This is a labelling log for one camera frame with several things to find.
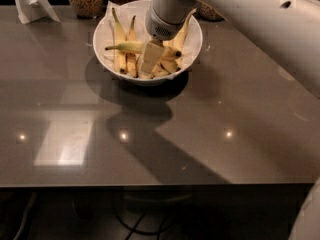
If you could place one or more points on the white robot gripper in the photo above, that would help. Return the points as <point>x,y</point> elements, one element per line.
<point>159,28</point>

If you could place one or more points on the crosswise yellow banana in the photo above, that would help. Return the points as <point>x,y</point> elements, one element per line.
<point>137,47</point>

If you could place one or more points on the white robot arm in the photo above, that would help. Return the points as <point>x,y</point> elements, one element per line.
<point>288,31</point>

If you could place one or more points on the short middle yellow banana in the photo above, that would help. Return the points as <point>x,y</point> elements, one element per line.
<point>157,71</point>

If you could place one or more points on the right centre yellow banana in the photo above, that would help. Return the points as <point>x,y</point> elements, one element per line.
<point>170,56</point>

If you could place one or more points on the rightmost yellow banana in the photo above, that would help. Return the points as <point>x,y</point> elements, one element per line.
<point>178,41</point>

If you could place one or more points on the leftmost yellow banana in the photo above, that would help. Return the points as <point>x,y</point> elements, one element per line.
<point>119,37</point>

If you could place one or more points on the white paper bowl liner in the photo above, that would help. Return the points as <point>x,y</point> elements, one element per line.
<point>123,36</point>

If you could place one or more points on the white ceramic bowl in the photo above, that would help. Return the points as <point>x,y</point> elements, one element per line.
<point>104,36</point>

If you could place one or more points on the right glass grain jar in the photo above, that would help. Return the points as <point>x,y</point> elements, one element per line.
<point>209,13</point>

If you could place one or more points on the left white paper stand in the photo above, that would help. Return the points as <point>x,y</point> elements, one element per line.
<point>32,10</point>

